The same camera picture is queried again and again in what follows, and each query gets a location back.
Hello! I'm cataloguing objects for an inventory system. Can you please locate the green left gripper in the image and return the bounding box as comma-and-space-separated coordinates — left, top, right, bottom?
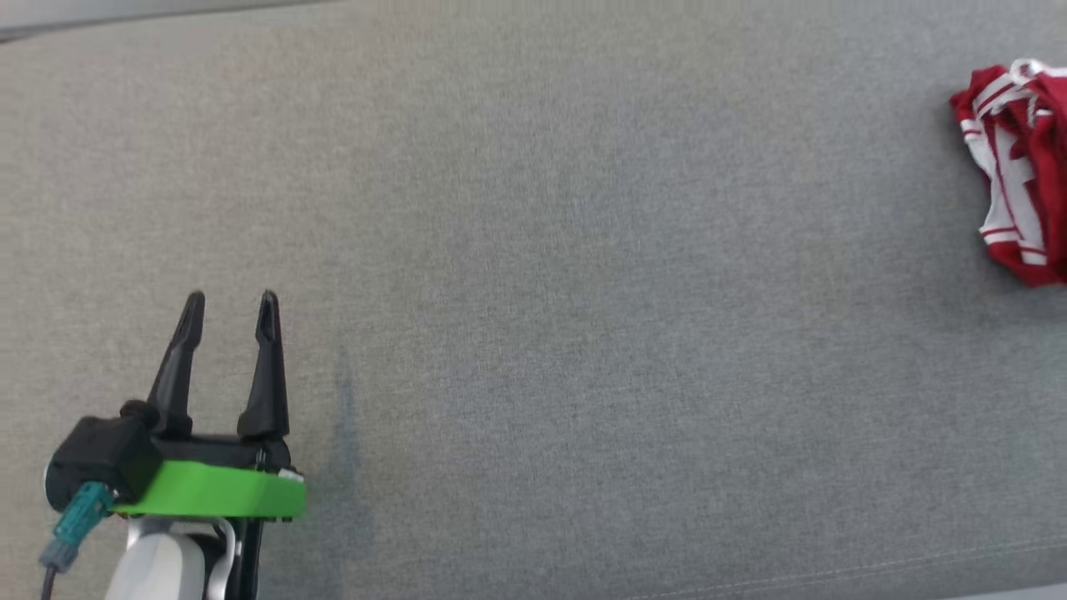
112, 289, 308, 524

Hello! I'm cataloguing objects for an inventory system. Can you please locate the black left arm cable with teal plug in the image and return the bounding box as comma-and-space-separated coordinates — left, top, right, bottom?
39, 481, 115, 600

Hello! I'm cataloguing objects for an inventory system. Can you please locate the red white basketball jersey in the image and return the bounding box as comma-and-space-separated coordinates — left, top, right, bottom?
949, 58, 1067, 288

